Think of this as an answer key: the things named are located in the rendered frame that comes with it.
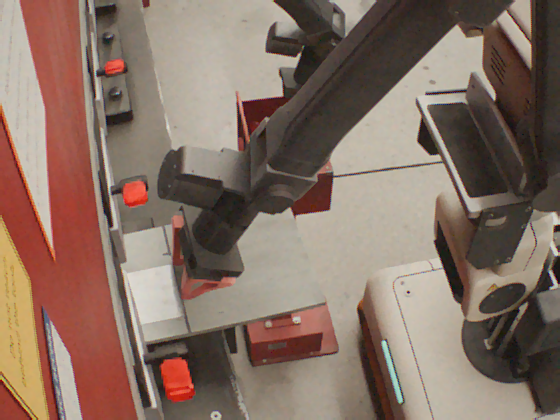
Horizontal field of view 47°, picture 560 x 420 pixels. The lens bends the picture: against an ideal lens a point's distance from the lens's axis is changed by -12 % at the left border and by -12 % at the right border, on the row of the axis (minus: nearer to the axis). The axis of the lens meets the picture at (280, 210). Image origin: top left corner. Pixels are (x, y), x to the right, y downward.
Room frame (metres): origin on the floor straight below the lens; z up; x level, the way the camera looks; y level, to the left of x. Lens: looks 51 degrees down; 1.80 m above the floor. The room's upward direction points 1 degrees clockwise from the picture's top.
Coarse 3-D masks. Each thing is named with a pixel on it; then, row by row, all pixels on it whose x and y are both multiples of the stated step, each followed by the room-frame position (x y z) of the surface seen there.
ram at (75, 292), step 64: (64, 0) 0.43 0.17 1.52; (64, 64) 0.34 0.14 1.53; (0, 128) 0.13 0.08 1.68; (64, 128) 0.26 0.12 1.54; (0, 192) 0.11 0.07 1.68; (64, 192) 0.20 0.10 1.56; (64, 256) 0.15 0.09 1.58; (64, 320) 0.11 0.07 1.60; (0, 384) 0.05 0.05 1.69; (128, 384) 0.17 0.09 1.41
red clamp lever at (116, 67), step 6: (114, 60) 0.61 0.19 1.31; (126, 60) 0.67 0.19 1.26; (108, 66) 0.60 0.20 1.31; (114, 66) 0.59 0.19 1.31; (120, 66) 0.60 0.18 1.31; (126, 66) 0.66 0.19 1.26; (96, 72) 0.65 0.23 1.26; (102, 72) 0.65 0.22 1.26; (108, 72) 0.59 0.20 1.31; (114, 72) 0.59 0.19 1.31; (120, 72) 0.60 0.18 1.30; (126, 72) 0.65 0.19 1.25
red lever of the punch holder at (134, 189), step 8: (136, 176) 0.47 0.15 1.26; (144, 176) 0.47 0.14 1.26; (120, 184) 0.46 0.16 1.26; (128, 184) 0.44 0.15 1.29; (136, 184) 0.43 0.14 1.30; (144, 184) 0.46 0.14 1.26; (112, 192) 0.46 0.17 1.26; (120, 192) 0.46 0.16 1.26; (128, 192) 0.41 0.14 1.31; (136, 192) 0.41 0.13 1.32; (144, 192) 0.41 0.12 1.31; (128, 200) 0.40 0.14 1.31; (136, 200) 0.40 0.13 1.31; (144, 200) 0.41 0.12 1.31
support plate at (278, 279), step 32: (256, 224) 0.62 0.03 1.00; (288, 224) 0.62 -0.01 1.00; (128, 256) 0.56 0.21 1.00; (160, 256) 0.56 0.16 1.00; (256, 256) 0.56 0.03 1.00; (288, 256) 0.56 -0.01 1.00; (192, 288) 0.51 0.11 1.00; (224, 288) 0.51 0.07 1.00; (256, 288) 0.51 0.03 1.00; (288, 288) 0.51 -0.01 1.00; (192, 320) 0.46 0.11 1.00; (224, 320) 0.46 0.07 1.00; (256, 320) 0.46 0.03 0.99
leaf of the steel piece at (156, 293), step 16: (144, 272) 0.53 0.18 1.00; (160, 272) 0.53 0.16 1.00; (144, 288) 0.50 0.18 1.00; (160, 288) 0.50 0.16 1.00; (176, 288) 0.51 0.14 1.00; (144, 304) 0.48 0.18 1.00; (160, 304) 0.48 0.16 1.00; (176, 304) 0.48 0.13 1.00; (144, 320) 0.45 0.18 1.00; (160, 320) 0.45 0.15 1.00
